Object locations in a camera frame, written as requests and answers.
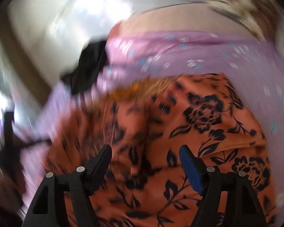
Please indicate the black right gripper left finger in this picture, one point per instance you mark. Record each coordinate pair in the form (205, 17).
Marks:
(48, 207)

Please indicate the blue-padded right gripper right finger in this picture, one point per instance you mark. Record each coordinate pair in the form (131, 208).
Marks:
(242, 208)

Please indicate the orange black floral garment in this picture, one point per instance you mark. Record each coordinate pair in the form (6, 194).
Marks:
(145, 125)

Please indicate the purple floral bed sheet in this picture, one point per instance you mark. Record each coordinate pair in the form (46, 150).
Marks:
(254, 68)

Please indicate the black crumpled garment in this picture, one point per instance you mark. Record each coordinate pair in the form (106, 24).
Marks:
(92, 60)

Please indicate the pink checkered mattress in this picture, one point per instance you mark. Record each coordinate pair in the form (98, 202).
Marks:
(184, 17)

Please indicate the cream brown floral blanket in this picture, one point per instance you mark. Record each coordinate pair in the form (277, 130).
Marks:
(241, 11)

